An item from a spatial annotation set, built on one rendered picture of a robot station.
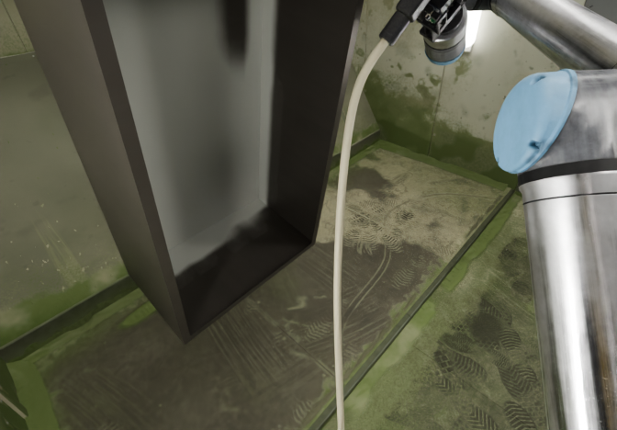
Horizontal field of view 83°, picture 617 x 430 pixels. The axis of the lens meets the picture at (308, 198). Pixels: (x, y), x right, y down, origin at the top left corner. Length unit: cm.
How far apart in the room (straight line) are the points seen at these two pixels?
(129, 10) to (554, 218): 89
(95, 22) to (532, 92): 53
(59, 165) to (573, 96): 189
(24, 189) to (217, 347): 109
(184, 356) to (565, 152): 156
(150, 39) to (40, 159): 112
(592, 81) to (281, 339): 145
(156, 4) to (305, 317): 134
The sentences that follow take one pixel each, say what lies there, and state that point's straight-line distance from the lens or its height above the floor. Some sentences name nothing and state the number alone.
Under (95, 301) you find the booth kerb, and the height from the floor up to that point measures 13.
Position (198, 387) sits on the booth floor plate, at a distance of 163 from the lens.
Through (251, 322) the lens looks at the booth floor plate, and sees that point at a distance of 173.
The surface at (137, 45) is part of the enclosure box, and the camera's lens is 100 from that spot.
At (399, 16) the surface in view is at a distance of 64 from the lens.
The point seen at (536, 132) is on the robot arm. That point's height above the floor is 127.
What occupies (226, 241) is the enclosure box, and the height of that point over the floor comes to 51.
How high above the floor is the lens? 144
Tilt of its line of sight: 36 degrees down
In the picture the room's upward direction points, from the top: 3 degrees counter-clockwise
